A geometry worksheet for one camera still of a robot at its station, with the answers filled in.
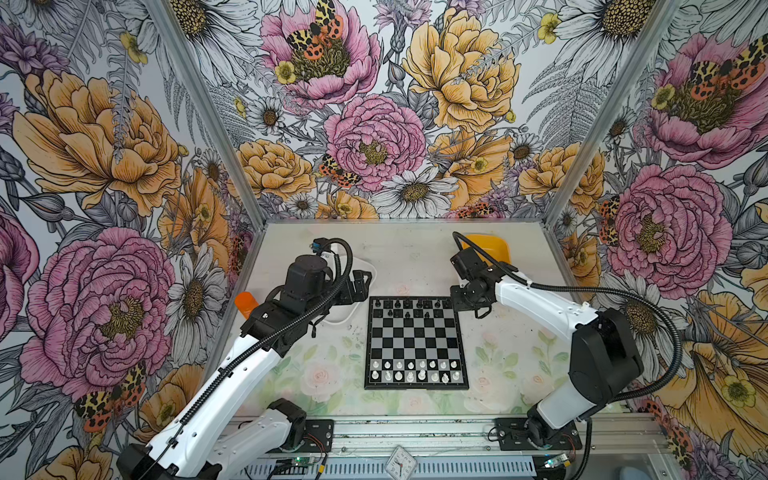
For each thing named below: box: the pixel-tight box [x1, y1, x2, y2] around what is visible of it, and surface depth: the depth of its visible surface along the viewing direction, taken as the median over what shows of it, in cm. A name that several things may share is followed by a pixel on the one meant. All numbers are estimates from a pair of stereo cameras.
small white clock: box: [384, 445, 418, 480], surface depth 70 cm
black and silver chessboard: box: [364, 296, 470, 391], surface depth 89 cm
